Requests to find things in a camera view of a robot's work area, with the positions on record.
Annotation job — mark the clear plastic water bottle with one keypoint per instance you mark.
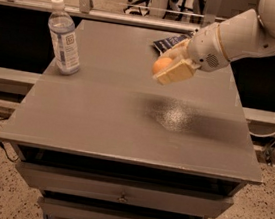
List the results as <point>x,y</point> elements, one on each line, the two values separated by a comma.
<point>62,30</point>

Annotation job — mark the dark blue chip bag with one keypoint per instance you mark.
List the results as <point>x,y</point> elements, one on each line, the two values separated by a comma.
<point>163,45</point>

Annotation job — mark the metal railing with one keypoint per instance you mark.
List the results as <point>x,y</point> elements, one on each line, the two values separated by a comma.
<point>107,6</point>

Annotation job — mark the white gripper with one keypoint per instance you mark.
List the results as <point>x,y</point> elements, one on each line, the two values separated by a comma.
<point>204,49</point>

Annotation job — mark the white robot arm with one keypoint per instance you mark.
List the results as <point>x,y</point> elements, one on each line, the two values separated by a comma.
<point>249,34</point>

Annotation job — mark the orange fruit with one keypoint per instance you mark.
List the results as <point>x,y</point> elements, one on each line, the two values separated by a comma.
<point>160,64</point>

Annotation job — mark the grey drawer cabinet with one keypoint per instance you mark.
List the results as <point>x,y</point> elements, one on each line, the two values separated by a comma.
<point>109,143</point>

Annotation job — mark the black office chair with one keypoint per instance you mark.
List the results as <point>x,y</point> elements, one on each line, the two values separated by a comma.
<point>137,7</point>

